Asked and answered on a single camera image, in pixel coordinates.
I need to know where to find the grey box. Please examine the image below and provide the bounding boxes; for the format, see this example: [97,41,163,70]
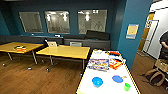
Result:
[69,41,83,48]

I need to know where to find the dark grey sofa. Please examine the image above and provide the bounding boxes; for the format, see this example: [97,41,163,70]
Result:
[0,34,112,51]

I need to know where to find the white plastic bag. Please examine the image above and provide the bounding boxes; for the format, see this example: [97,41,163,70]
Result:
[92,49,108,57]

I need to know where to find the black sofa cushion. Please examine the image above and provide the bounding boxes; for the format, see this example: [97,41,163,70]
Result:
[85,29,111,42]

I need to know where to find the long wooden table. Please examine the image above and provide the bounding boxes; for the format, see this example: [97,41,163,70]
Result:
[0,41,45,65]
[35,45,92,71]

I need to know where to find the colourful snack packets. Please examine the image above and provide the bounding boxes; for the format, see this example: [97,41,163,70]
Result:
[86,58,111,73]

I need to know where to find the wide interior glass window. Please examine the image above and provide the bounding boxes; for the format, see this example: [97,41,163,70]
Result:
[77,9,108,35]

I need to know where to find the red and black pack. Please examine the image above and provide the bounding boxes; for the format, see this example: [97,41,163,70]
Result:
[108,50,122,57]

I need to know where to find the small blue white pack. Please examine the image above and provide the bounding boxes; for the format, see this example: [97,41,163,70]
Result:
[109,55,120,61]

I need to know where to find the small beige box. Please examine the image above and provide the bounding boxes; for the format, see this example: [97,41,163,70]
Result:
[47,40,59,48]

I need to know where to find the flat blue bowl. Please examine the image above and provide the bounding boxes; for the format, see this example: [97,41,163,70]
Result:
[111,75,124,84]

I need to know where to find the white work table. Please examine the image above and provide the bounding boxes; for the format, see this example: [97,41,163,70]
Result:
[75,49,143,94]

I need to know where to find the yellow pillar sign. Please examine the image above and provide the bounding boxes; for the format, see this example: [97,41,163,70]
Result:
[125,23,140,40]

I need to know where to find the small orange box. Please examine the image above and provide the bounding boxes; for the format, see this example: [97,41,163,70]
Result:
[13,45,28,53]

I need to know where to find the brown wooden door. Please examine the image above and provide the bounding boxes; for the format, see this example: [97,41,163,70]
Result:
[138,12,156,53]

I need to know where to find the cardboard box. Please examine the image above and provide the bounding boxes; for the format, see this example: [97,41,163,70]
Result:
[154,58,168,70]

